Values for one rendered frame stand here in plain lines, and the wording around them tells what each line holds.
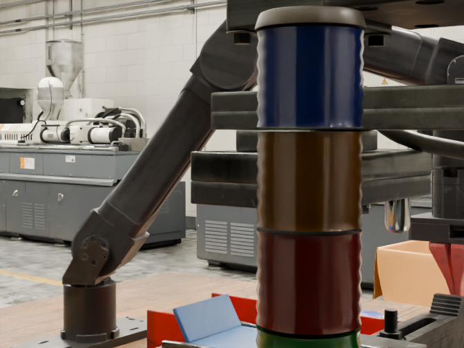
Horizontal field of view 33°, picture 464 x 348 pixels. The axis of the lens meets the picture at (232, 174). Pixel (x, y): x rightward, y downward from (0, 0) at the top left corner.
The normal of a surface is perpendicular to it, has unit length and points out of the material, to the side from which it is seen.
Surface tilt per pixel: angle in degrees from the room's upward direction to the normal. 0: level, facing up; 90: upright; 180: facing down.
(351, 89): 76
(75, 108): 90
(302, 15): 71
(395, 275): 88
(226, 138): 90
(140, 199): 85
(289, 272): 104
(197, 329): 60
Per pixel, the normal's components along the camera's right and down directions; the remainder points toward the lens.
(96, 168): -0.64, 0.04
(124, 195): -0.09, -0.12
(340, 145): 0.44, -0.20
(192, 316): 0.69, -0.47
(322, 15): 0.07, -0.26
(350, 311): 0.65, -0.21
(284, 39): -0.52, -0.20
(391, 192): 0.80, 0.04
